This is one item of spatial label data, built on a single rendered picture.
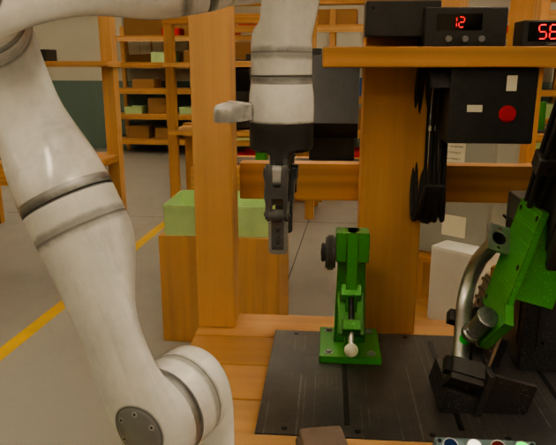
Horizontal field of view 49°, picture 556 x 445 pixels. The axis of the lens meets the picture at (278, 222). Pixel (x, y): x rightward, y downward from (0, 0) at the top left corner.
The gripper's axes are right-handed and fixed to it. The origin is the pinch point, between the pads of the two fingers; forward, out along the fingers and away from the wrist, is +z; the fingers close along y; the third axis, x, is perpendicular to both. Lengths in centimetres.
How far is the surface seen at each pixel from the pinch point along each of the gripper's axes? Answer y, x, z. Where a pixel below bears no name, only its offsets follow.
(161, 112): 989, 286, 57
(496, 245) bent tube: 36, -36, 11
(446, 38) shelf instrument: 56, -28, -26
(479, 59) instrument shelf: 53, -34, -22
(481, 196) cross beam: 74, -42, 10
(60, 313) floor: 271, 160, 130
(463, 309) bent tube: 40, -32, 25
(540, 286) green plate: 29, -42, 16
